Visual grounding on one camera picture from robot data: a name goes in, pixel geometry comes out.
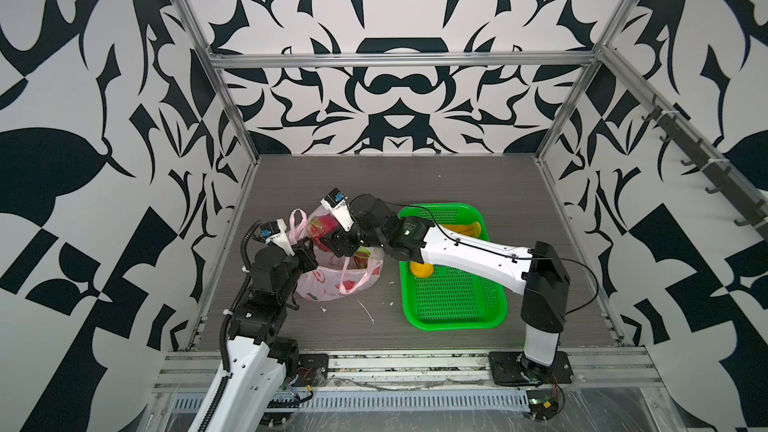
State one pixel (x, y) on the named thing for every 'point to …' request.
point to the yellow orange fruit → (421, 270)
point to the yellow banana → (473, 229)
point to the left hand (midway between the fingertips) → (311, 233)
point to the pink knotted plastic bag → (334, 278)
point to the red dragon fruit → (320, 225)
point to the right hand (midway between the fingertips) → (329, 227)
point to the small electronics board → (542, 404)
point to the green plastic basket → (447, 300)
